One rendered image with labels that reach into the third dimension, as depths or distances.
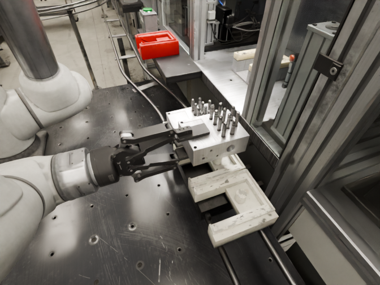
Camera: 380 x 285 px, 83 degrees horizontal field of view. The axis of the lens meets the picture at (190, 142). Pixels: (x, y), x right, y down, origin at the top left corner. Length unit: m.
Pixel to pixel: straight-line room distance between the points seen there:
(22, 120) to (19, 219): 0.58
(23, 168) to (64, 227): 0.36
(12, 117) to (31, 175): 0.47
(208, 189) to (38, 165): 0.32
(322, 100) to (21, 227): 0.46
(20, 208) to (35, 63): 0.52
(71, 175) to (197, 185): 0.25
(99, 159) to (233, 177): 0.29
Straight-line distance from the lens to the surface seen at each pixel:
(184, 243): 0.65
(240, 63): 0.82
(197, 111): 0.55
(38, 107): 0.87
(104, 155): 0.42
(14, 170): 0.42
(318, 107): 0.43
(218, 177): 0.50
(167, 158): 0.46
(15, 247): 0.32
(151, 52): 0.93
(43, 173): 0.43
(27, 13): 0.72
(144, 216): 0.69
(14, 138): 0.91
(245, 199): 0.48
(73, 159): 0.43
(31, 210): 0.36
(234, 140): 0.44
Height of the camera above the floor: 1.29
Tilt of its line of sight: 46 degrees down
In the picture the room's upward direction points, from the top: straight up
